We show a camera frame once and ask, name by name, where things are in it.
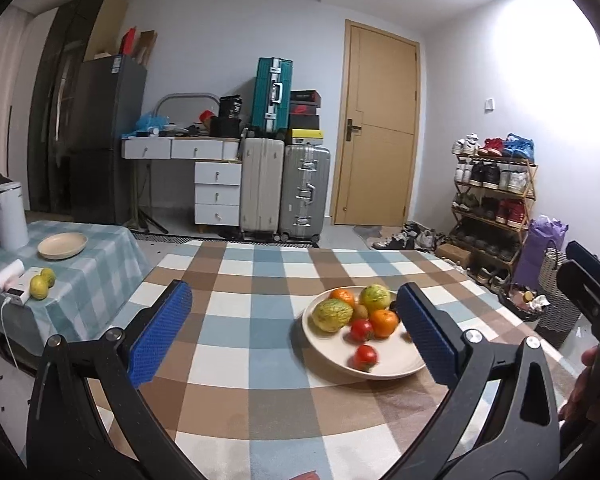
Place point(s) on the large cream plate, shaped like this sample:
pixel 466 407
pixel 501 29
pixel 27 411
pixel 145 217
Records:
pixel 330 352

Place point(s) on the folded brown cardboard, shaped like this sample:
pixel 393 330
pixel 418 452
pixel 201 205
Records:
pixel 147 47

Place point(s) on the red tomato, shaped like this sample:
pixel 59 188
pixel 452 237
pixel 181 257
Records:
pixel 365 356
pixel 361 330

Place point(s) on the grey refrigerator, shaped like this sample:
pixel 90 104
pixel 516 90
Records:
pixel 105 135

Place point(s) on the large brown longan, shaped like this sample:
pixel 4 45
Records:
pixel 361 311

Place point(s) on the silver suitcase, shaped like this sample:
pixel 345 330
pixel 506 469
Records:
pixel 305 192

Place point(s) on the green guava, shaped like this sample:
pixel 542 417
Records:
pixel 332 316

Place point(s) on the dark plum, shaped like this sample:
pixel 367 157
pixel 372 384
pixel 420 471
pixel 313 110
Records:
pixel 394 305

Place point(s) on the wooden shoe rack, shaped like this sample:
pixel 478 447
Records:
pixel 530 180

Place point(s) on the plain black shoebox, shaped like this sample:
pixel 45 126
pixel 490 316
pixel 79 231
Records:
pixel 303 121

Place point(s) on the red cap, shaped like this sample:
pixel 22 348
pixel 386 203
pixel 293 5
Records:
pixel 207 116

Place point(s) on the black case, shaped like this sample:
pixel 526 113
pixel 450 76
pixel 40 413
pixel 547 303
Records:
pixel 225 126

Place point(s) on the large orange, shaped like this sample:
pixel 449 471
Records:
pixel 384 322

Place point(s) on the teal suitcase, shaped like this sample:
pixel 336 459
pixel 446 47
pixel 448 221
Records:
pixel 272 95

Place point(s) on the wooden door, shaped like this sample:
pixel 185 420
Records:
pixel 375 160

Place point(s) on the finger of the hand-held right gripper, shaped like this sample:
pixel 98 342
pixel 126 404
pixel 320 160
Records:
pixel 582 254
pixel 580 277

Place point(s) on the black tripod stand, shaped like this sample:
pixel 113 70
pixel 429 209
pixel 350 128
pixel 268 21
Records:
pixel 147 221

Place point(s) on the pile of worn sneakers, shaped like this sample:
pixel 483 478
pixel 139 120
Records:
pixel 405 237

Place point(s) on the red paper bag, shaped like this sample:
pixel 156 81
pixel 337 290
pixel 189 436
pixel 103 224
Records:
pixel 129 42

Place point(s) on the grey arched frame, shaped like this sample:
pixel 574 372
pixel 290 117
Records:
pixel 187 96

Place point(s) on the tan cardboard board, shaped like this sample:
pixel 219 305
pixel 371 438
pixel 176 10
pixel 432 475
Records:
pixel 107 25

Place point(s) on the black printed bag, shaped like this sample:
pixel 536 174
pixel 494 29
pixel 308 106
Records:
pixel 230 106

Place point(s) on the red logo shoebox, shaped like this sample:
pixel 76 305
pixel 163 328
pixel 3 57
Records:
pixel 305 108

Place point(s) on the yellow white shoebox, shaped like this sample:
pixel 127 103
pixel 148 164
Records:
pixel 306 136

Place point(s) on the black shoebox orange stripe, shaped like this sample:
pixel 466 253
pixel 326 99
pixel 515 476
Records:
pixel 306 96

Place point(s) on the person's right hand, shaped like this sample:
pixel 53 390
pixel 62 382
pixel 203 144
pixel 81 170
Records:
pixel 576 400

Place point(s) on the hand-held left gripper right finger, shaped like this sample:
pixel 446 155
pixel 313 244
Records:
pixel 427 335

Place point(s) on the green checked tablecloth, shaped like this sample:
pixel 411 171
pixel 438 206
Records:
pixel 105 260

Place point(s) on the white light switch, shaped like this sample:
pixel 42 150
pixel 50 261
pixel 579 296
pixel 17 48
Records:
pixel 489 104

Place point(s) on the yellow guava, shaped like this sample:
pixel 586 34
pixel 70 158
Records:
pixel 375 296

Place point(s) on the shoe rack with shoes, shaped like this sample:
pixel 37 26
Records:
pixel 490 175

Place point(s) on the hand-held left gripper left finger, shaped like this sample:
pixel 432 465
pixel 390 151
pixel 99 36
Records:
pixel 160 335

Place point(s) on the small orange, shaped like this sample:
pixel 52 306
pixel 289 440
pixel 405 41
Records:
pixel 343 296

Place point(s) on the grey woven basket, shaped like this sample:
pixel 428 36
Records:
pixel 555 305

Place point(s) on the white thermos jug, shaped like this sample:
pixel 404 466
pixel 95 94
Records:
pixel 10 215

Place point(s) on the small beige plate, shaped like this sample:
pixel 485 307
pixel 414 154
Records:
pixel 62 246

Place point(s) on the dark tall cabinet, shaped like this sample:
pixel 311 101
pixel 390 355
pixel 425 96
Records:
pixel 55 110

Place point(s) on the white desk with drawers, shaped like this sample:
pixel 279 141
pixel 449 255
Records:
pixel 215 195

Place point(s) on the beige suitcase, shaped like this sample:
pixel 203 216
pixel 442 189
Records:
pixel 261 187

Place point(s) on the blue plastic bag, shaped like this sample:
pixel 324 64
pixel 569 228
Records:
pixel 152 122

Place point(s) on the white handheld device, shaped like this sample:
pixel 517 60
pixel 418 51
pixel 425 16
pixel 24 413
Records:
pixel 15 280

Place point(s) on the small red object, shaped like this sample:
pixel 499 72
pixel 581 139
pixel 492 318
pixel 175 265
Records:
pixel 305 475

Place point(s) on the green lime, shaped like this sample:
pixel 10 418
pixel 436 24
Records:
pixel 38 286
pixel 48 276

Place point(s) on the small cardboard box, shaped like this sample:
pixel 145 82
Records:
pixel 452 255

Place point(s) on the purple plastic bag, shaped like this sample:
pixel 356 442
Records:
pixel 540 245

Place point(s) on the grey door mat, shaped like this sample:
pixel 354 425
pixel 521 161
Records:
pixel 367 232

